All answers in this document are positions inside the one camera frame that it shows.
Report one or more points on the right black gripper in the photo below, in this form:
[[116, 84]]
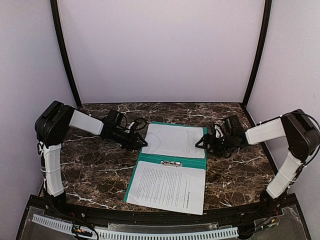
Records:
[[211, 141]]

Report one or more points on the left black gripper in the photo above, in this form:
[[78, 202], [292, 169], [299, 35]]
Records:
[[131, 139]]

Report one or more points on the green plastic folder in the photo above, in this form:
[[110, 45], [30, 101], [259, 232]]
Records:
[[195, 163]]

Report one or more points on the white paper sheet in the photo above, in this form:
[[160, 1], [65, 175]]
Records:
[[174, 141]]

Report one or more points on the printed paper sheet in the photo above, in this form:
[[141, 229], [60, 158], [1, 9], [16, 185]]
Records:
[[170, 188]]

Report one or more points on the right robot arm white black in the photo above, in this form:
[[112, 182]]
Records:
[[299, 130]]

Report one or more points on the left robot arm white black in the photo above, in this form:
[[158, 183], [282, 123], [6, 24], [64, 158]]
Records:
[[53, 125]]

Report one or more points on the metal centre spring clip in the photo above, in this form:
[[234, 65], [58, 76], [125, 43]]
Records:
[[171, 163]]

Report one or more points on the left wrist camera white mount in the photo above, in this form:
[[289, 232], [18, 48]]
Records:
[[114, 120]]

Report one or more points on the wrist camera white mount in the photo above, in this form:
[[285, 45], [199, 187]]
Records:
[[114, 120], [230, 126]]

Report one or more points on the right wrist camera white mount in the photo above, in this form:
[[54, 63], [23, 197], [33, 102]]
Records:
[[230, 126]]

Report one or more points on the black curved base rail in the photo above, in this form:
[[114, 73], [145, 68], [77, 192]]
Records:
[[243, 215]]

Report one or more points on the white slotted cable duct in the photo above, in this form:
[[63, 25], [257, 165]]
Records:
[[138, 232]]

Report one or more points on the right black frame post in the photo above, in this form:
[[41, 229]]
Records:
[[259, 51]]

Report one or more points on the black frame post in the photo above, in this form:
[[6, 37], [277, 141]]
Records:
[[259, 51], [63, 52]]

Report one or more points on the left black frame post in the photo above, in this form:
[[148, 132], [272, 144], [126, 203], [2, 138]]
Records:
[[63, 52]]

